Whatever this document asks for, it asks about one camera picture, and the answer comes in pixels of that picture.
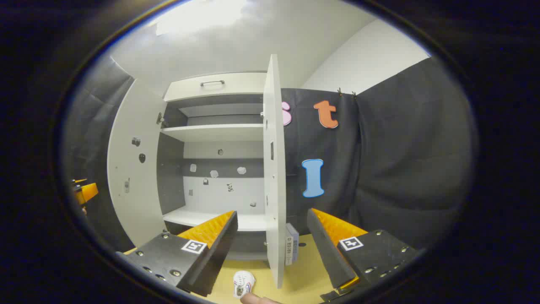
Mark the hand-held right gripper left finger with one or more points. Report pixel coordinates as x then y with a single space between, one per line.
219 253

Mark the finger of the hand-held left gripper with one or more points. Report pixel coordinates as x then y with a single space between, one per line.
88 192

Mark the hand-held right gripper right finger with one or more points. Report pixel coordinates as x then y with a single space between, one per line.
327 249

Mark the white canvas shoe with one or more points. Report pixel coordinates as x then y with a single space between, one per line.
244 279

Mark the white shoe cabinet door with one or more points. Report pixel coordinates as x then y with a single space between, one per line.
275 190
135 169

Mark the white shoe cabinet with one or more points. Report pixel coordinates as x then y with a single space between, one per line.
215 133

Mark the white cabinet drawer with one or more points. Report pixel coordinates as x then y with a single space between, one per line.
236 86

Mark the small white and blue box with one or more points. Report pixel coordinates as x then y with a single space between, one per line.
292 245

